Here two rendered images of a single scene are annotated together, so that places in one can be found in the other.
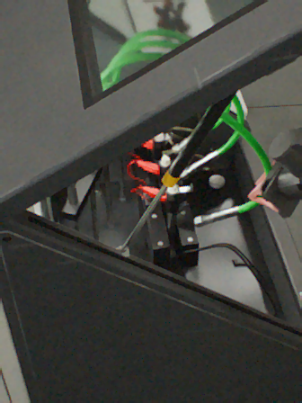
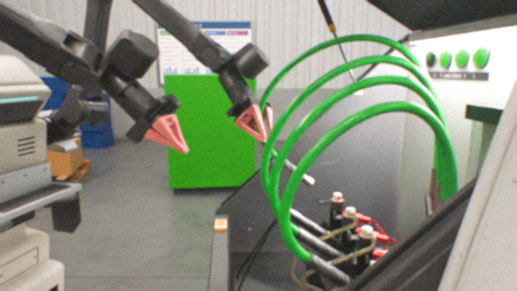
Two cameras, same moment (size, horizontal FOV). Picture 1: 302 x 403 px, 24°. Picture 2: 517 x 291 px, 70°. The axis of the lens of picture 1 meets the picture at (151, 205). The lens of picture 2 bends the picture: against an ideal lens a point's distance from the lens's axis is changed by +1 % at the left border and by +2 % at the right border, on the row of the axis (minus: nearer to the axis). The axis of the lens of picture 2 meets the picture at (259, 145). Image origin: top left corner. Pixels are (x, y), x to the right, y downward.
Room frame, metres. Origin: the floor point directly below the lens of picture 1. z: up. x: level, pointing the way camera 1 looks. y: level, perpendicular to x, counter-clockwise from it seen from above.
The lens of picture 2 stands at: (1.71, -0.15, 1.36)
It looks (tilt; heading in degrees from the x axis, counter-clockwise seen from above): 12 degrees down; 184
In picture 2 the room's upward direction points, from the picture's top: straight up
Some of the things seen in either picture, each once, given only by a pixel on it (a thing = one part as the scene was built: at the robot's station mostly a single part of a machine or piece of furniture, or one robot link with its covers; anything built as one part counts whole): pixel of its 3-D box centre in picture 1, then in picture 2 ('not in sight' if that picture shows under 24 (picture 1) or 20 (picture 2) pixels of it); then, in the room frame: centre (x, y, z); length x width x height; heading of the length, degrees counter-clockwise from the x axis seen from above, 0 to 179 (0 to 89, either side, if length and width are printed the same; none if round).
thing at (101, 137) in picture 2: not in sight; (70, 112); (-4.51, -3.89, 0.61); 1.26 x 0.48 x 1.22; 93
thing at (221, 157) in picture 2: not in sight; (212, 129); (-2.55, -1.00, 0.65); 0.95 x 0.86 x 1.30; 101
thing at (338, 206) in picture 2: (177, 223); (329, 248); (1.00, -0.05, 0.99); 0.05 x 0.03 x 0.21; 98
